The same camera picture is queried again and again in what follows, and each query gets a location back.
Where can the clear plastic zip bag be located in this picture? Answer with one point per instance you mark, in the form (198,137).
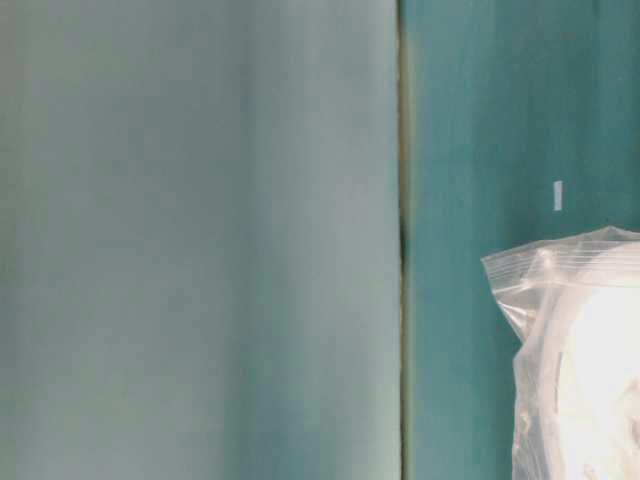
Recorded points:
(533,285)

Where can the white component reel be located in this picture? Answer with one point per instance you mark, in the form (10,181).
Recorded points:
(598,389)

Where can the small white tape mark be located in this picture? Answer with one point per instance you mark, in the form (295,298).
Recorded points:
(557,196)

